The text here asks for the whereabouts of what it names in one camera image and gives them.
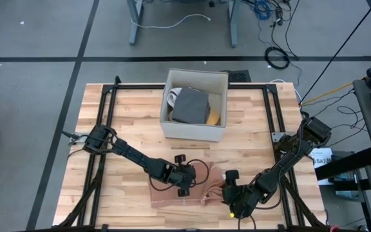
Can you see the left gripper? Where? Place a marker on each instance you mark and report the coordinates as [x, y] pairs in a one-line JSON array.
[[184, 177]]

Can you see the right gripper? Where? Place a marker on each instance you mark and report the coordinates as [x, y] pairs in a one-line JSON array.
[[240, 199]]

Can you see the salmon pink towel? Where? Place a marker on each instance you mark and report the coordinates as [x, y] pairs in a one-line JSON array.
[[166, 198]]

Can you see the beige fabric storage box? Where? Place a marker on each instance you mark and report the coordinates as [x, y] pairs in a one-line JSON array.
[[192, 132]]

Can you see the mustard yellow towel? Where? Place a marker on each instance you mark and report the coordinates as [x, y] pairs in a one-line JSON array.
[[214, 118]]

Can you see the dark grey waffle towel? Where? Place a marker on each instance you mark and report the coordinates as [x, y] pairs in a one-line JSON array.
[[190, 106]]

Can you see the white plaid towel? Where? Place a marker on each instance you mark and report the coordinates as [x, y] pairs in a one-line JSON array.
[[172, 98]]

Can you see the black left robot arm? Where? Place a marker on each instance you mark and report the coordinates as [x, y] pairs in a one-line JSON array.
[[130, 154]]

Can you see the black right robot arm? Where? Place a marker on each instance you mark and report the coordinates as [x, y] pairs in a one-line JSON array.
[[285, 158]]

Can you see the white printed paper label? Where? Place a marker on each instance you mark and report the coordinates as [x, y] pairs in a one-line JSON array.
[[322, 159]]

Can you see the red clamp knob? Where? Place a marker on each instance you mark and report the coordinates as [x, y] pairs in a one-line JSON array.
[[334, 228]]

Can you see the black cart beam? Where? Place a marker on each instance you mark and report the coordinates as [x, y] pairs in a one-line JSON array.
[[346, 164]]

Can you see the black perforated floor mat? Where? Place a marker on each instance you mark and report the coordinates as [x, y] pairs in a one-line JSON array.
[[238, 76]]

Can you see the grey desk leg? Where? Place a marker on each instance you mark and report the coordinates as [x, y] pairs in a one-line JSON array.
[[135, 29], [234, 32]]

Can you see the long straight black pole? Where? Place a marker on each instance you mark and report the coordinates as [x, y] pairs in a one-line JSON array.
[[333, 59]]

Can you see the black power adapter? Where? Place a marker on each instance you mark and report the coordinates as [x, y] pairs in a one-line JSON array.
[[279, 14]]

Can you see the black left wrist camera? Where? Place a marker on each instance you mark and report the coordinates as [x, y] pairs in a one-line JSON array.
[[180, 158]]

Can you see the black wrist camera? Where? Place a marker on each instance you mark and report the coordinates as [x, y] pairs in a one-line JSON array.
[[180, 158], [232, 176]]

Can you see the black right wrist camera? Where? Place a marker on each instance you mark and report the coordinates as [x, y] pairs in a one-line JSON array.
[[232, 176]]

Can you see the black metal table frame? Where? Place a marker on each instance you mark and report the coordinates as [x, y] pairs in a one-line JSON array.
[[134, 86]]

